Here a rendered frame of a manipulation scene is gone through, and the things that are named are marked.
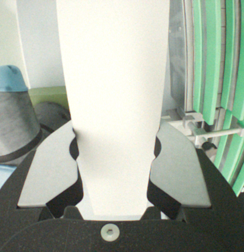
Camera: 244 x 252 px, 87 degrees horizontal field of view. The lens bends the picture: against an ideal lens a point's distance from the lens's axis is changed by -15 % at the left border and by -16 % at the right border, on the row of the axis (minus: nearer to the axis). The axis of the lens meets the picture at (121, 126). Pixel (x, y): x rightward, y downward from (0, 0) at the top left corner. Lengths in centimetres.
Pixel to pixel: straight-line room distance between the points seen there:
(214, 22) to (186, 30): 9
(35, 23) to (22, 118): 32
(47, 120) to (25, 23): 30
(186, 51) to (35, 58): 41
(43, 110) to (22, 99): 15
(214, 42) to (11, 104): 32
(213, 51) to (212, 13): 6
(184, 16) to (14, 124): 36
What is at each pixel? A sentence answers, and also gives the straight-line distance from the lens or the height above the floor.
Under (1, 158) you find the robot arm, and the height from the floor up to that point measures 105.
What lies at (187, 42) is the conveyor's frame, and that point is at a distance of 35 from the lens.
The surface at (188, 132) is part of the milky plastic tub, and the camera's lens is 47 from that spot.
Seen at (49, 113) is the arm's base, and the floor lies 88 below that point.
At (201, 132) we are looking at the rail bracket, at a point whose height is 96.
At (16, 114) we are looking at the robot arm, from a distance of 26.
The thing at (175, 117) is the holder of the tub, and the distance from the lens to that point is 47.
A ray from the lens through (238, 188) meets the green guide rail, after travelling 59.
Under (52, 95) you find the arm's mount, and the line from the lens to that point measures 43.
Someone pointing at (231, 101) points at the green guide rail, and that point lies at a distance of 38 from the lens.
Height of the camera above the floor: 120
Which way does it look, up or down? 60 degrees down
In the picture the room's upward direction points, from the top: 179 degrees clockwise
